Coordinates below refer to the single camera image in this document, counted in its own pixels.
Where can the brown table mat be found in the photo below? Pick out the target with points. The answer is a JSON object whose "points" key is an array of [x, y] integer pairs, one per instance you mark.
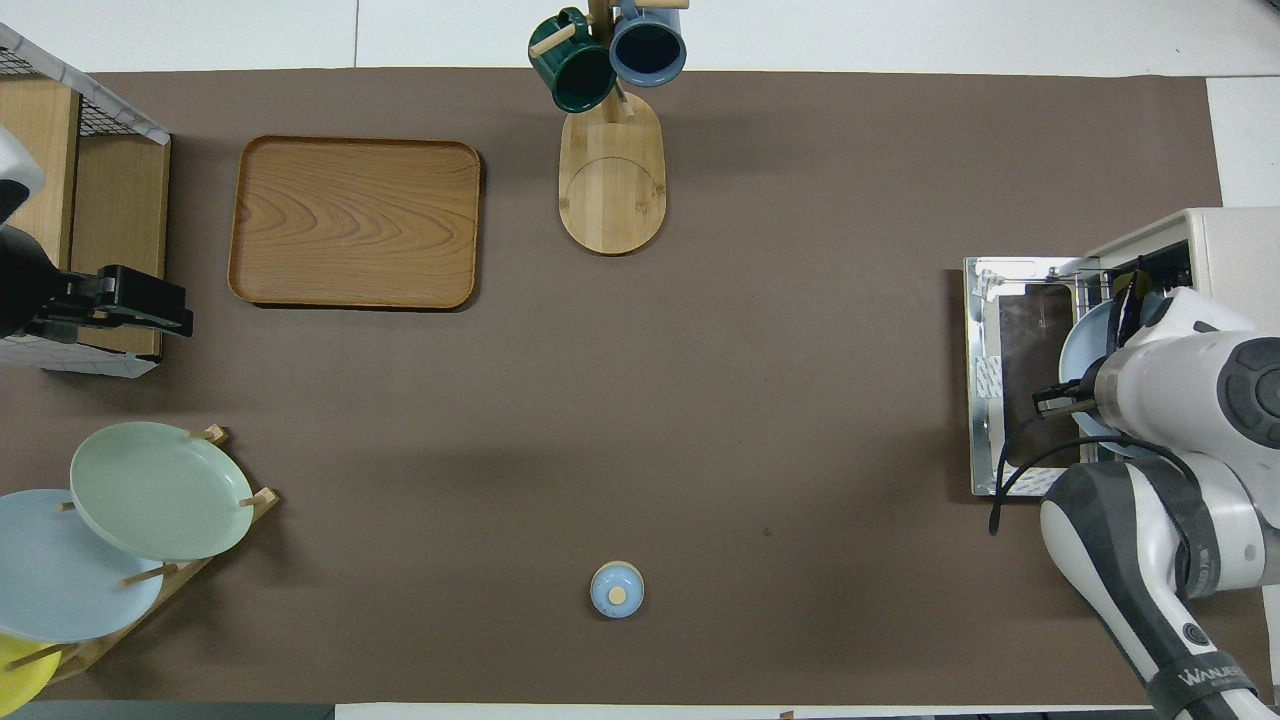
{"points": [[700, 400]]}

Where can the dark green mug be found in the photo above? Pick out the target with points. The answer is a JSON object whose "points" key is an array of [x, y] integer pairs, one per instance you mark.
{"points": [[575, 75]]}

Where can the yellow plate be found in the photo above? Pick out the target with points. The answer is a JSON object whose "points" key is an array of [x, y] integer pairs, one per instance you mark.
{"points": [[20, 680]]}

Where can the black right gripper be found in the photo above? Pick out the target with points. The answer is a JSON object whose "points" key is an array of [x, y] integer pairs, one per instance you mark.
{"points": [[1065, 400]]}

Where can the blue mug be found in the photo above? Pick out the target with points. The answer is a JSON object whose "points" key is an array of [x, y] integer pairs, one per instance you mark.
{"points": [[648, 45]]}

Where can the pale green plate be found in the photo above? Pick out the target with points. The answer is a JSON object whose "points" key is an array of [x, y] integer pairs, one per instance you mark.
{"points": [[155, 490]]}

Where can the wooden plate rack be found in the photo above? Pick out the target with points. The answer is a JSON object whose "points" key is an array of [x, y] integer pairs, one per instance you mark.
{"points": [[190, 570]]}

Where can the dark purple eggplant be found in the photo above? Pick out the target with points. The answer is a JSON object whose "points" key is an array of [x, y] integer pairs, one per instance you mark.
{"points": [[1130, 310]]}

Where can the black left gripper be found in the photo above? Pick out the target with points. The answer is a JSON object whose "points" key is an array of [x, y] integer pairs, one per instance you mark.
{"points": [[120, 292]]}

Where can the light blue round plate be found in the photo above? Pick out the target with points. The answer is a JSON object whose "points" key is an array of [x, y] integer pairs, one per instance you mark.
{"points": [[1085, 345]]}

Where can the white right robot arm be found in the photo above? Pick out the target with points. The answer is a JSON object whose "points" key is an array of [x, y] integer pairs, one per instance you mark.
{"points": [[1180, 380]]}

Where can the light blue racked plate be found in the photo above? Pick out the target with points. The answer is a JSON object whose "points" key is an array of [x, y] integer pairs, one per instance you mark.
{"points": [[60, 580]]}

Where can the wooden mug tree stand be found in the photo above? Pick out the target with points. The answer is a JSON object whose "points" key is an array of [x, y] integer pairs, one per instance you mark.
{"points": [[612, 190]]}

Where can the rectangular wooden tray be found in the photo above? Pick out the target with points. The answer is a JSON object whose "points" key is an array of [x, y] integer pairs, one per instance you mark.
{"points": [[350, 220]]}

